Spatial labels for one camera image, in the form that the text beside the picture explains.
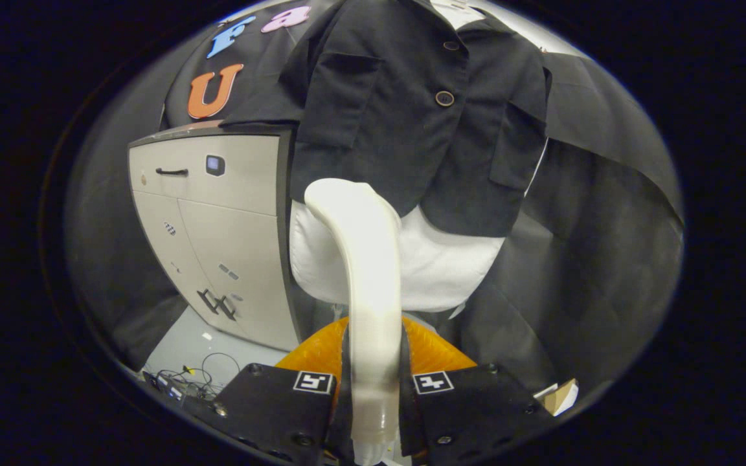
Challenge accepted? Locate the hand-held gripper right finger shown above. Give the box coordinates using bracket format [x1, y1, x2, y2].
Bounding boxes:
[401, 317, 552, 463]

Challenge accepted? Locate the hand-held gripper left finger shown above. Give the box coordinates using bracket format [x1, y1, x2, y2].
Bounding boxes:
[198, 317, 354, 466]

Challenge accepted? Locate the white garment steamer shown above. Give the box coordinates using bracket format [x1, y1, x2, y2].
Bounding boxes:
[304, 178, 404, 466]

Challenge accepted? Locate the black suit jacket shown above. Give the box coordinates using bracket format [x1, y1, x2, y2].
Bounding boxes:
[221, 0, 552, 238]

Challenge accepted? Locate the cardboard piece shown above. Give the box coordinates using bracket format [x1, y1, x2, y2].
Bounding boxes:
[534, 379, 580, 417]

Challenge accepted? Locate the white mannequin torso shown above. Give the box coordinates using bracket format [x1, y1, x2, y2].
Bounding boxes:
[289, 0, 507, 313]

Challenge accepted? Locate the grey cabinet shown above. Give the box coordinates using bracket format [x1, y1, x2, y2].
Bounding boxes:
[128, 122, 304, 352]

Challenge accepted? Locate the black backdrop cloth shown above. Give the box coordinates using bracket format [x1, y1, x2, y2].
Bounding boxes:
[65, 0, 684, 395]

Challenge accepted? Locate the tangle of floor cables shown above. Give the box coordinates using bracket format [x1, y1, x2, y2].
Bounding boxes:
[142, 352, 242, 403]

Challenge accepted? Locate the thin white cable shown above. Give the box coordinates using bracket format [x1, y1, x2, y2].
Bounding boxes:
[524, 138, 549, 197]

